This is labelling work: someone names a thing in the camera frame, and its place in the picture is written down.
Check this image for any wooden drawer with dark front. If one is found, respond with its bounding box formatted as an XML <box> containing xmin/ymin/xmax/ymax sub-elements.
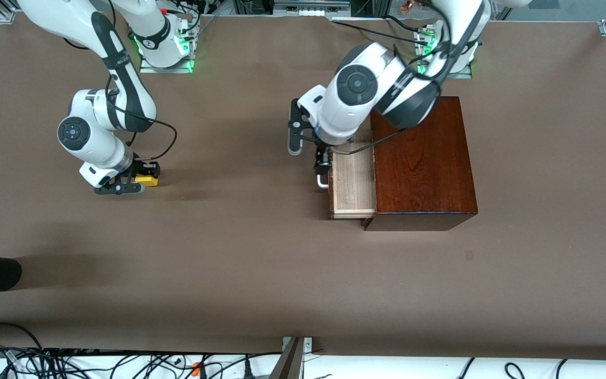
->
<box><xmin>328</xmin><ymin>124</ymin><xmax>377</xmax><ymax>220</ymax></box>

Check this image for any dark brown wooden cabinet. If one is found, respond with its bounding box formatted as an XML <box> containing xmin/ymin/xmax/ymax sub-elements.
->
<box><xmin>361</xmin><ymin>96</ymin><xmax>479</xmax><ymax>232</ymax></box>

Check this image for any grey metal electronics box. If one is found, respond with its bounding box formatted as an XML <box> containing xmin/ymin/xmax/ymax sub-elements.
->
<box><xmin>273</xmin><ymin>0</ymin><xmax>352</xmax><ymax>13</ymax></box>

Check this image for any dark grey metal beam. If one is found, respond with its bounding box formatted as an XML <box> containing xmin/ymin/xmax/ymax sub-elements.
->
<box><xmin>269</xmin><ymin>337</ymin><xmax>305</xmax><ymax>379</ymax></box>

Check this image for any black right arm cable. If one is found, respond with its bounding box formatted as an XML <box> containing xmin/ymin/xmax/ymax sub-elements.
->
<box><xmin>104</xmin><ymin>74</ymin><xmax>178</xmax><ymax>162</ymax></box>

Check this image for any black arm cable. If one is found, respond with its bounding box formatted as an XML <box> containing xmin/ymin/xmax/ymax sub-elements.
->
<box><xmin>104</xmin><ymin>74</ymin><xmax>178</xmax><ymax>162</ymax></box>
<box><xmin>329</xmin><ymin>16</ymin><xmax>480</xmax><ymax>156</ymax></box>

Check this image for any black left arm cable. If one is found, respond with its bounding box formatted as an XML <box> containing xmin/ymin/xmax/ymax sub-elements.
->
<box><xmin>329</xmin><ymin>16</ymin><xmax>480</xmax><ymax>156</ymax></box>

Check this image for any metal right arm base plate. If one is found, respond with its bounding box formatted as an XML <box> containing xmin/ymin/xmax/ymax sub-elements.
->
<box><xmin>139</xmin><ymin>53</ymin><xmax>194</xmax><ymax>74</ymax></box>

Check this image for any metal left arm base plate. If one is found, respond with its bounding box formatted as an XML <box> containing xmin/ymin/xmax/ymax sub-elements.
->
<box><xmin>417</xmin><ymin>58</ymin><xmax>473</xmax><ymax>79</ymax></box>

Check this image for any grey metal corner bracket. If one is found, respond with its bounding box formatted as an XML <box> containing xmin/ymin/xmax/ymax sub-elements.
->
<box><xmin>282</xmin><ymin>337</ymin><xmax>314</xmax><ymax>355</ymax></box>

